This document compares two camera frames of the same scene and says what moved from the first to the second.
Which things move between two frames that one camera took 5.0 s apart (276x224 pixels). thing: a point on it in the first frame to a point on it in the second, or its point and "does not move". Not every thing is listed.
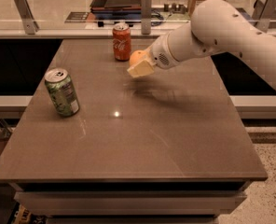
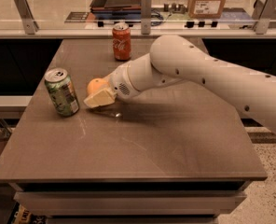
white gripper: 158,54 to 119,79
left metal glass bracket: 23,7 does not move
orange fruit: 137,56 to 96,84
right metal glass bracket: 262,11 does not move
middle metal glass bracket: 145,12 does not move
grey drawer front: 127,203 does not move
